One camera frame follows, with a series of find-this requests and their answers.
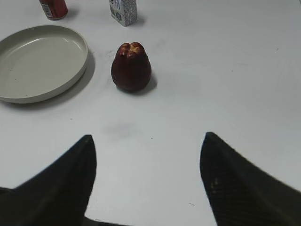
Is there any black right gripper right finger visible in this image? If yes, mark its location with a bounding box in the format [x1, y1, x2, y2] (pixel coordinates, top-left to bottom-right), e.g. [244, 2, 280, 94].
[199, 132, 301, 226]

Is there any white blue milk carton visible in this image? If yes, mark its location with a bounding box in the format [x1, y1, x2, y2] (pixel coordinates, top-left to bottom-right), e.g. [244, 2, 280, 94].
[109, 0, 138, 27]

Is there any beige round plate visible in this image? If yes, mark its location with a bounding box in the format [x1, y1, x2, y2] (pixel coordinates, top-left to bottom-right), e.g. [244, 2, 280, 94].
[0, 25, 89, 104]

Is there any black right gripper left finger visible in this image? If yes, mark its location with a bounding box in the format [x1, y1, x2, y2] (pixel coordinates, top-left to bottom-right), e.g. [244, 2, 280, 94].
[0, 134, 97, 226]

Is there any dark red apple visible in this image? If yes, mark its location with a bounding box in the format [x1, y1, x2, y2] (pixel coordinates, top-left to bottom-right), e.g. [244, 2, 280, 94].
[111, 42, 152, 93]

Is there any red soda can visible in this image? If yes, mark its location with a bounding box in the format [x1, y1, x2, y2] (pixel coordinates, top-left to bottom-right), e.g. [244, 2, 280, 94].
[40, 0, 68, 20]

